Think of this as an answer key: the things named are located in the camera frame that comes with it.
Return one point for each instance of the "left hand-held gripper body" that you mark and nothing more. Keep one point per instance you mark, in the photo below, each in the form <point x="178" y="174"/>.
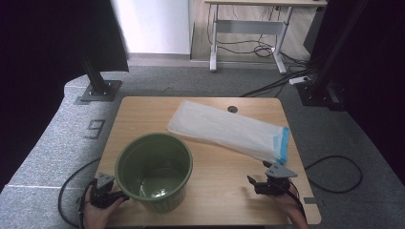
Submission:
<point x="101" y="197"/>

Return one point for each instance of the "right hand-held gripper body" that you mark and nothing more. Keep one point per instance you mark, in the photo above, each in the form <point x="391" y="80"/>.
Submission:
<point x="277" y="171"/>

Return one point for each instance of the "green plastic trash bin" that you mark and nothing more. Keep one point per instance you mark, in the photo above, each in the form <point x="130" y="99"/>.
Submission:
<point x="153" y="159"/>

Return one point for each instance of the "white blue-edged plastic bag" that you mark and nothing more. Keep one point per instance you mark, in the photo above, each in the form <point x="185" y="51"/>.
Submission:
<point x="223" y="130"/>

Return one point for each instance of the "person's left hand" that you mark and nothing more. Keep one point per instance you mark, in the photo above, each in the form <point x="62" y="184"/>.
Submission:
<point x="97" y="218"/>

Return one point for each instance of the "person's right hand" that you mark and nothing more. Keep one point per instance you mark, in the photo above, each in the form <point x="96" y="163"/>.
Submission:
<point x="293" y="213"/>

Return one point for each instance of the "grey tape strip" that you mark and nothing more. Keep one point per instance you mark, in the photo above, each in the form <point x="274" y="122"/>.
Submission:
<point x="310" y="200"/>

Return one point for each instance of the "round black table grommet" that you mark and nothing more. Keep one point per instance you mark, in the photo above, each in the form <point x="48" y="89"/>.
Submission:
<point x="232" y="109"/>

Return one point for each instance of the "black metal stand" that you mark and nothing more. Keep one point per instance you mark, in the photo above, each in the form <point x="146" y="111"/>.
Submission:
<point x="98" y="84"/>
<point x="318" y="93"/>

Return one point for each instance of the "white power strip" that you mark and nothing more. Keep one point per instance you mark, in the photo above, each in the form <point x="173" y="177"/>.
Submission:
<point x="299" y="80"/>

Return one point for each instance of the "white-legged wooden desk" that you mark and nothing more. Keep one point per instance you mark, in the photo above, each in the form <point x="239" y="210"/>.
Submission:
<point x="248" y="27"/>

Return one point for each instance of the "dark curtain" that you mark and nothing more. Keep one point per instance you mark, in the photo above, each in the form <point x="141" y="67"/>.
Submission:
<point x="382" y="63"/>
<point x="47" y="47"/>

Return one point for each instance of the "white panel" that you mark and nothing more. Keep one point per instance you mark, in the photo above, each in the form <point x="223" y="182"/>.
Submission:
<point x="153" y="25"/>

